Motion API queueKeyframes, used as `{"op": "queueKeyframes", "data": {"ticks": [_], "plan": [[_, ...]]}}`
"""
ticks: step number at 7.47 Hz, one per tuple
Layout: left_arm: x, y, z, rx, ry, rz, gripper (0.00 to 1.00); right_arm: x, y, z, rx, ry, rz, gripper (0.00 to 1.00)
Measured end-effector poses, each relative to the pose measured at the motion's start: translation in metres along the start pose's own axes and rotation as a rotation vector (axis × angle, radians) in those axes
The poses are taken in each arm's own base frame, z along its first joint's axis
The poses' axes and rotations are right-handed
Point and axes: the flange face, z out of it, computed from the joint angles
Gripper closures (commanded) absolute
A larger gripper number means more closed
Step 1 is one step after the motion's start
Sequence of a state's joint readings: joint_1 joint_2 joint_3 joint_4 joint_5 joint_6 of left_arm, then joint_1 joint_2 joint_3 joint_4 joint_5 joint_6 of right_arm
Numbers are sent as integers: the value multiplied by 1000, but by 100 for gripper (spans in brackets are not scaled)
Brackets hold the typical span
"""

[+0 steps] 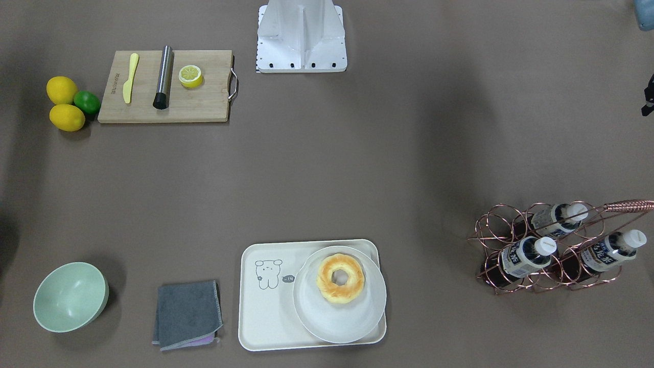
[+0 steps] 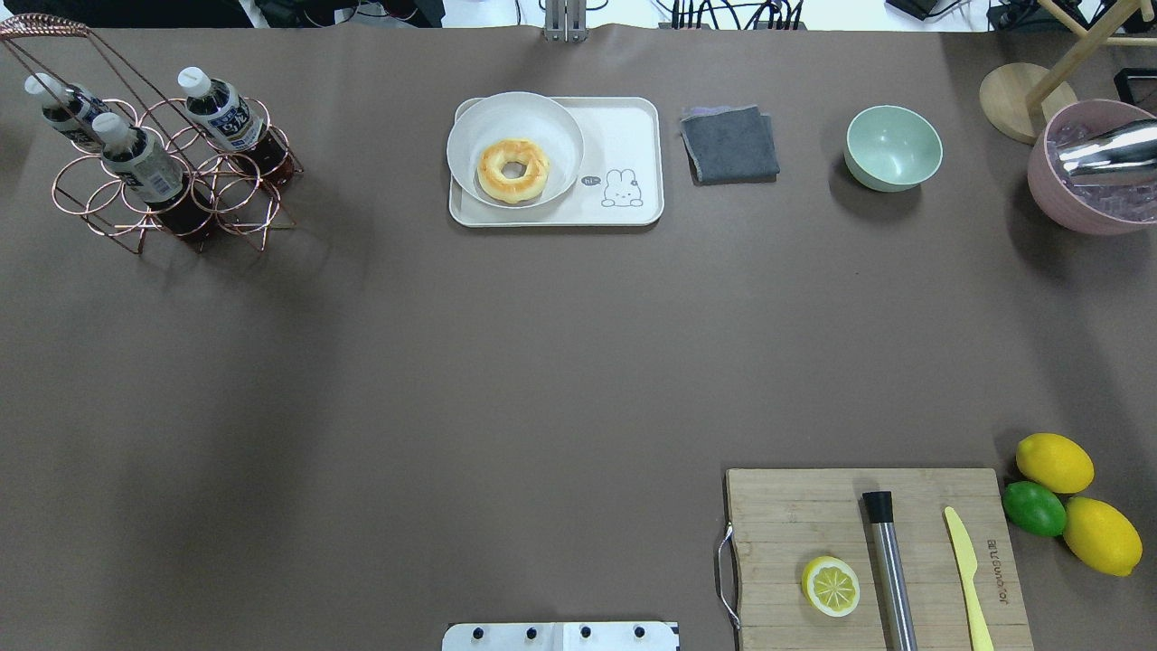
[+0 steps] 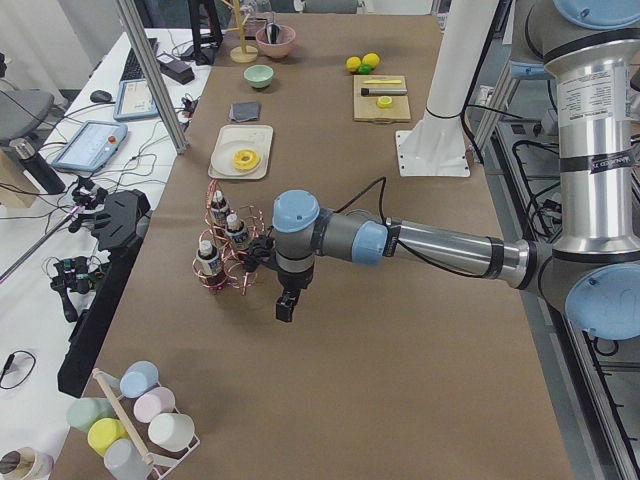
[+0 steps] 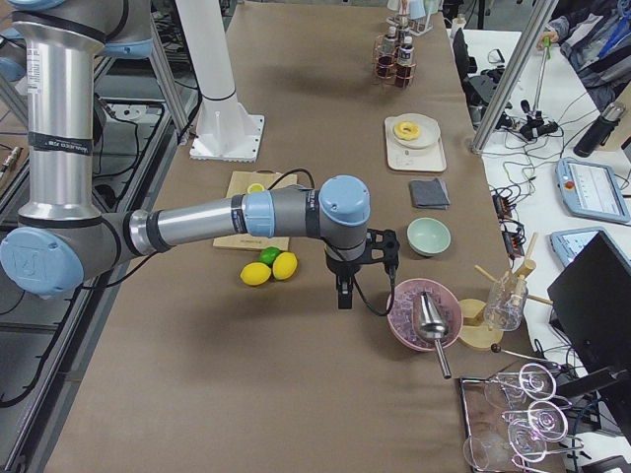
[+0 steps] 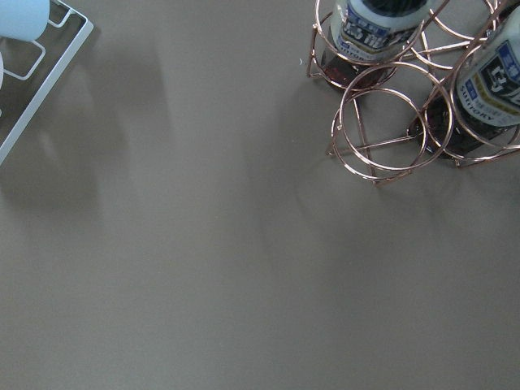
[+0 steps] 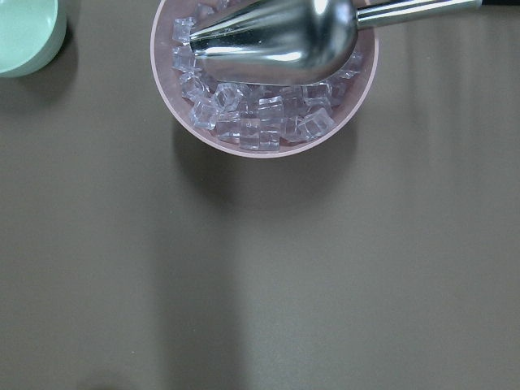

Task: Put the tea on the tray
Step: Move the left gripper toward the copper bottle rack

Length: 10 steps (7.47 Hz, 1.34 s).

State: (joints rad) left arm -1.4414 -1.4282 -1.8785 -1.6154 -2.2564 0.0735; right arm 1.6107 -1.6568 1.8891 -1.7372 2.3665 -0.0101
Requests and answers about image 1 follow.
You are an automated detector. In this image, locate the tea bottle white cap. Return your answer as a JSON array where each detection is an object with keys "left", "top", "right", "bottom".
[{"left": 484, "top": 236, "right": 557, "bottom": 287}]

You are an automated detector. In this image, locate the cream rectangular serving tray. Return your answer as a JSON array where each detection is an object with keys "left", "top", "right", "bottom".
[{"left": 238, "top": 239, "right": 386, "bottom": 351}]

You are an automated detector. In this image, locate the tea bottle in rack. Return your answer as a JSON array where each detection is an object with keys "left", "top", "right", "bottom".
[
  {"left": 512, "top": 203, "right": 588, "bottom": 239},
  {"left": 562, "top": 229, "right": 647, "bottom": 282}
]

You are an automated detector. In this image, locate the white round plate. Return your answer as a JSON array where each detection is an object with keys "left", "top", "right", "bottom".
[{"left": 293, "top": 245, "right": 386, "bottom": 344}]

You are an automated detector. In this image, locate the half lemon slice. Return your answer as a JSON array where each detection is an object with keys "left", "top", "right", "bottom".
[{"left": 178, "top": 64, "right": 204, "bottom": 89}]

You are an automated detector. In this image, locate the steel cylinder muddler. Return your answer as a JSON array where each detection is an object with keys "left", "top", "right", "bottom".
[{"left": 152, "top": 45, "right": 174, "bottom": 110}]

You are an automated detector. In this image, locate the grey folded cloth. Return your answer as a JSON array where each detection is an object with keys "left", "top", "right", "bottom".
[{"left": 152, "top": 280, "right": 223, "bottom": 351}]

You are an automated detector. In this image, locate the yellow plastic knife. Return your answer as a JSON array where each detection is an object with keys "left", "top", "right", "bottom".
[{"left": 122, "top": 52, "right": 139, "bottom": 104}]

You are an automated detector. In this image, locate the green lime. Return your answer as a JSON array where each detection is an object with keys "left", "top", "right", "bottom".
[{"left": 73, "top": 90, "right": 101, "bottom": 115}]

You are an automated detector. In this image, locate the yellow lemon outer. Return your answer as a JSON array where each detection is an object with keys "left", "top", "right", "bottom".
[{"left": 49, "top": 103, "right": 86, "bottom": 132}]

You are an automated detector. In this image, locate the mint green bowl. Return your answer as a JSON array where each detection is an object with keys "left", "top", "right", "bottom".
[{"left": 33, "top": 262, "right": 109, "bottom": 333}]

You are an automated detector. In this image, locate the yellow lemon near board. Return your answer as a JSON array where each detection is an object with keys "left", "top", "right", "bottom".
[{"left": 46, "top": 76, "right": 79, "bottom": 105}]

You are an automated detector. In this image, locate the glazed ring donut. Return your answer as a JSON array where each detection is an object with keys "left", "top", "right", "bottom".
[{"left": 316, "top": 254, "right": 366, "bottom": 304}]

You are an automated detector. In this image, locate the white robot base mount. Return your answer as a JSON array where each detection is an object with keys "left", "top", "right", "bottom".
[{"left": 255, "top": 1, "right": 348, "bottom": 73}]

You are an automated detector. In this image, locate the copper wire bottle rack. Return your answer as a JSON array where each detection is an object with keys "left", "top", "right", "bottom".
[{"left": 468, "top": 199, "right": 652, "bottom": 295}]

